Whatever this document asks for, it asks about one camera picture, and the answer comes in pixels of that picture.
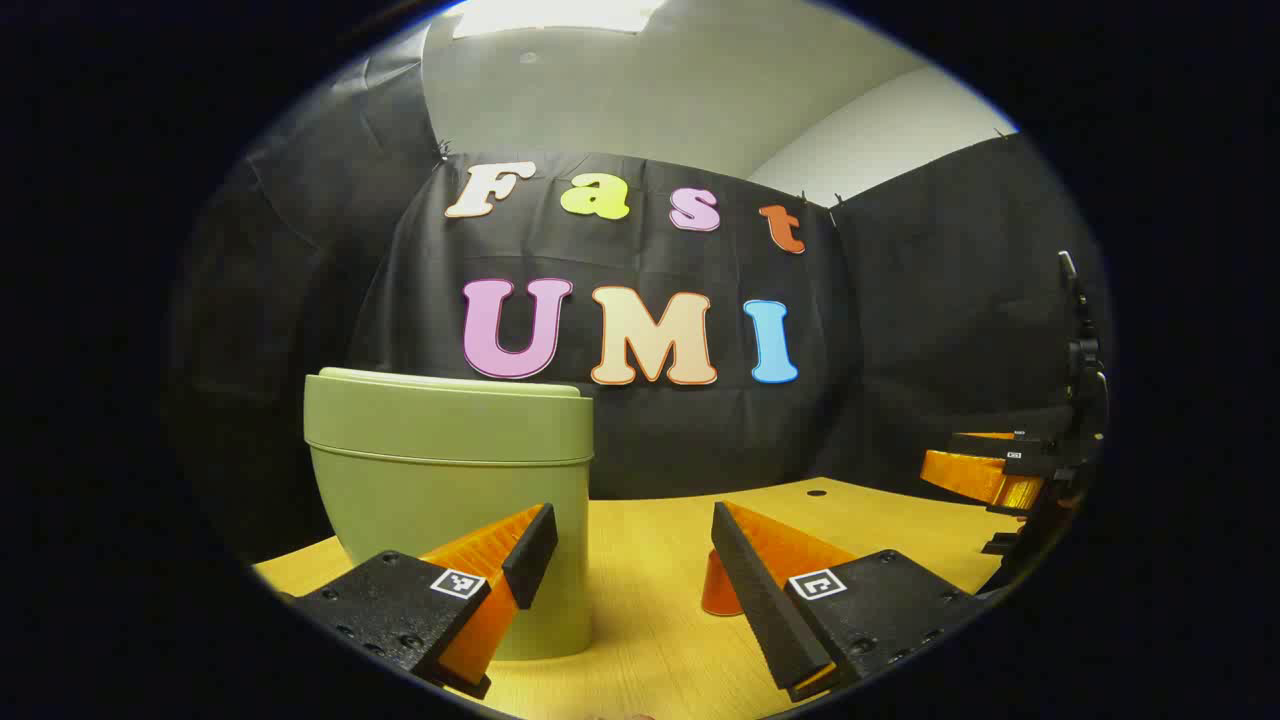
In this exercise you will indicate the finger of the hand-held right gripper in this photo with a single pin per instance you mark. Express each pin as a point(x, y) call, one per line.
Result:
point(980, 480)
point(1000, 447)

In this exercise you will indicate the orange pop can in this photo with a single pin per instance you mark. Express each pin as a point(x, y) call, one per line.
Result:
point(718, 592)

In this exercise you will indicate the wooden desktop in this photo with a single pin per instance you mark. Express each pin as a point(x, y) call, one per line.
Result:
point(650, 560)

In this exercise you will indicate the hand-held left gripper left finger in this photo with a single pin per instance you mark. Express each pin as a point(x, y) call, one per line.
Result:
point(535, 555)

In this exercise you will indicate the green desktop garbage bin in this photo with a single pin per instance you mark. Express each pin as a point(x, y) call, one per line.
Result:
point(440, 480)

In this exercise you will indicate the black backdrop cloth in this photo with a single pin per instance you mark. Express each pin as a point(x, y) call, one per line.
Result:
point(700, 440)

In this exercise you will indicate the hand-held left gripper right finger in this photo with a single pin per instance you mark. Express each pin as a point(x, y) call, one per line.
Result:
point(760, 595)

